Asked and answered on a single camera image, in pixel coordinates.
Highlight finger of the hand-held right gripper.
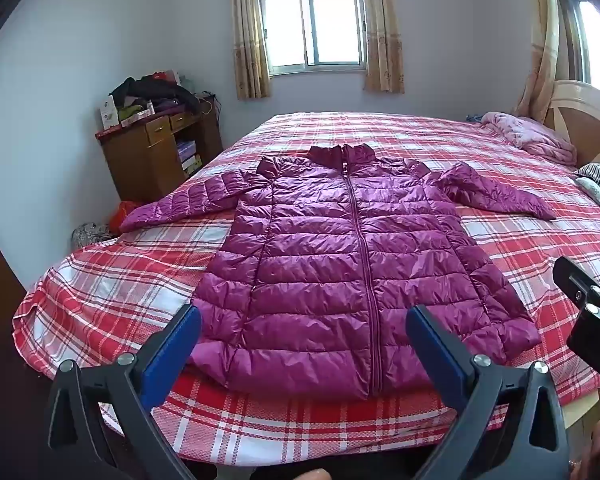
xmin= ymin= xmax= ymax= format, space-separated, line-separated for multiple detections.
xmin=552 ymin=256 xmax=600 ymax=307

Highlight stacked boxes in cabinet shelf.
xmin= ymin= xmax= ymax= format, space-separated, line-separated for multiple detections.
xmin=176 ymin=140 xmax=204 ymax=177

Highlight white cardboard box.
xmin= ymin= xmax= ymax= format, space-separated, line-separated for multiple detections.
xmin=99 ymin=95 xmax=122 ymax=131

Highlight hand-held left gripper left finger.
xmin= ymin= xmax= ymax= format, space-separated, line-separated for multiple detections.
xmin=47 ymin=303 xmax=203 ymax=480

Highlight beige wooden headboard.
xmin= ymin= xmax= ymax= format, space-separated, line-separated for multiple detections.
xmin=544 ymin=80 xmax=600 ymax=171

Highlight sliding glass window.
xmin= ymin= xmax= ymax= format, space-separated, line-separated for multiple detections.
xmin=256 ymin=0 xmax=366 ymax=73

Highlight brown wooden cabinet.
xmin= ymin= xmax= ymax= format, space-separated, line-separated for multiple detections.
xmin=95 ymin=94 xmax=225 ymax=205

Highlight purple puffer jacket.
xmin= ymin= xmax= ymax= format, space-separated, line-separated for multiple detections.
xmin=119 ymin=144 xmax=558 ymax=402

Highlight pink long curtain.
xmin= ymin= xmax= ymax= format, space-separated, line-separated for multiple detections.
xmin=514 ymin=0 xmax=562 ymax=122

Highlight pile of dark clothes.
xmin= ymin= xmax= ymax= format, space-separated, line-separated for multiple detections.
xmin=109 ymin=75 xmax=202 ymax=117

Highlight pink quilt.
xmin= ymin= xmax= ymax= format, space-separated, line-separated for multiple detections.
xmin=480 ymin=111 xmax=579 ymax=169

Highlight bed with red plaid sheet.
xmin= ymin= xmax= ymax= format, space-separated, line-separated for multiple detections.
xmin=12 ymin=112 xmax=600 ymax=467

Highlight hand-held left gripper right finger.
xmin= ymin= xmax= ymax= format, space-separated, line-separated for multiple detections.
xmin=405 ymin=304 xmax=573 ymax=480

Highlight beige patterned curtain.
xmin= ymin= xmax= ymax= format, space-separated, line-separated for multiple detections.
xmin=230 ymin=0 xmax=272 ymax=101
xmin=361 ymin=0 xmax=406 ymax=95

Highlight red plastic bag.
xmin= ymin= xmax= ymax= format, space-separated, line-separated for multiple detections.
xmin=108 ymin=200 xmax=144 ymax=235

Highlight patterned grey bag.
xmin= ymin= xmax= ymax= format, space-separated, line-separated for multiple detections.
xmin=71 ymin=222 xmax=113 ymax=250

